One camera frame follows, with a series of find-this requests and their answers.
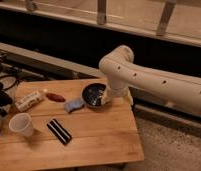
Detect black striped eraser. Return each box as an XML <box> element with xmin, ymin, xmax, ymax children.
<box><xmin>46</xmin><ymin>119</ymin><xmax>72</xmax><ymax>145</ymax></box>

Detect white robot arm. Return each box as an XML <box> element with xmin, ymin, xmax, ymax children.
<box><xmin>99</xmin><ymin>45</ymin><xmax>201</xmax><ymax>116</ymax></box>

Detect black bowl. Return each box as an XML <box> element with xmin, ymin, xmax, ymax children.
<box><xmin>82</xmin><ymin>83</ymin><xmax>106</xmax><ymax>108</ymax></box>

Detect blue cloth piece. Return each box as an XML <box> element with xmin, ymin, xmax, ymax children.
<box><xmin>64</xmin><ymin>99</ymin><xmax>84</xmax><ymax>113</ymax></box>

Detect dark red sausage toy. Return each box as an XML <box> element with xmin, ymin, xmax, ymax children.
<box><xmin>46</xmin><ymin>93</ymin><xmax>66</xmax><ymax>102</ymax></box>

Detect translucent plastic cup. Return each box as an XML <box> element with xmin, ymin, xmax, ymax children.
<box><xmin>9</xmin><ymin>113</ymin><xmax>34</xmax><ymax>137</ymax></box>

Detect metal railing bracket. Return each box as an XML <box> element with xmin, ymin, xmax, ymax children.
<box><xmin>156</xmin><ymin>0</ymin><xmax>177</xmax><ymax>36</ymax></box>
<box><xmin>25</xmin><ymin>0</ymin><xmax>37</xmax><ymax>12</ymax></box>
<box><xmin>97</xmin><ymin>0</ymin><xmax>107</xmax><ymax>25</ymax></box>

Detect black cable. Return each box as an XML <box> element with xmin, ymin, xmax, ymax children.
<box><xmin>0</xmin><ymin>73</ymin><xmax>19</xmax><ymax>92</ymax></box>

